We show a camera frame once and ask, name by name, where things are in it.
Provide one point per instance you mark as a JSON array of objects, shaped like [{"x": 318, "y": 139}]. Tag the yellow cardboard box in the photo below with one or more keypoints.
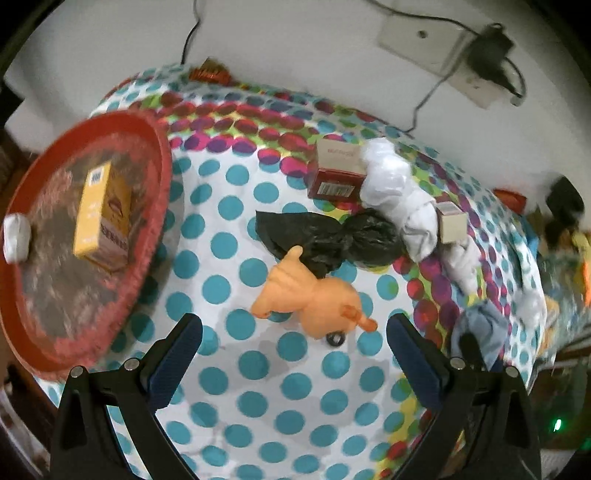
[{"x": 99, "y": 217}]

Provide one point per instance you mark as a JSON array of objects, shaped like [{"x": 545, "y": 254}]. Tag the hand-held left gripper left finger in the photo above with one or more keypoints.
[{"x": 175, "y": 364}]

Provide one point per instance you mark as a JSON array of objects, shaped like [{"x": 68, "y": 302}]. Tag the white knotted plastic bag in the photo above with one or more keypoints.
[{"x": 392, "y": 180}]

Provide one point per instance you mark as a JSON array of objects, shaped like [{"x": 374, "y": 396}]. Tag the orange plush toy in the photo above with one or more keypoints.
[{"x": 318, "y": 300}]

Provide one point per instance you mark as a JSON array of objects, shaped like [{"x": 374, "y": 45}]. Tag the black object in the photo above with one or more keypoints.
[{"x": 563, "y": 198}]

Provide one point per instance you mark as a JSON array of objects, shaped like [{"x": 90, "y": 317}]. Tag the polka dot table cloth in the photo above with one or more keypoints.
[{"x": 258, "y": 401}]

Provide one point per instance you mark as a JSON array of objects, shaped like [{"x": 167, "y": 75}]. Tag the white wall socket plate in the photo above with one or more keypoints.
[{"x": 415, "y": 37}]

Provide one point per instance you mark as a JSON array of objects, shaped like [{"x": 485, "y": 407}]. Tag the red cardboard box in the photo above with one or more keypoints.
[{"x": 332, "y": 180}]

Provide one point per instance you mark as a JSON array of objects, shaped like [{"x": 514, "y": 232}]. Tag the small beige box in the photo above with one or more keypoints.
[{"x": 452, "y": 226}]

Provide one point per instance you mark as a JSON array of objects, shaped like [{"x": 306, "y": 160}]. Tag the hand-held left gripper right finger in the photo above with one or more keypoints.
[{"x": 413, "y": 364}]

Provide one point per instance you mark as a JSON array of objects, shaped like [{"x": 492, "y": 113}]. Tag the black charger adapter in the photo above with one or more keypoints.
[{"x": 487, "y": 53}]

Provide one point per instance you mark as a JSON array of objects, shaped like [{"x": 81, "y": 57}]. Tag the black plastic bag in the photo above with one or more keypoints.
[{"x": 369, "y": 235}]

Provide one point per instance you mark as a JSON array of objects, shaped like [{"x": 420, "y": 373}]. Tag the round red tray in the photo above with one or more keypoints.
[{"x": 60, "y": 286}]

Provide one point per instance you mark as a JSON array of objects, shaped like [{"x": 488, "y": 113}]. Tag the orange packet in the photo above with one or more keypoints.
[{"x": 510, "y": 199}]

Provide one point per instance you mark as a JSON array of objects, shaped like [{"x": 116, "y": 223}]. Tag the light blue cloth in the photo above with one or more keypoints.
[{"x": 485, "y": 323}]

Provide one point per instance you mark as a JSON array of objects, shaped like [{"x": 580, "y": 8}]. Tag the orange snack wrapper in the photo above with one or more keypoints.
[{"x": 210, "y": 74}]

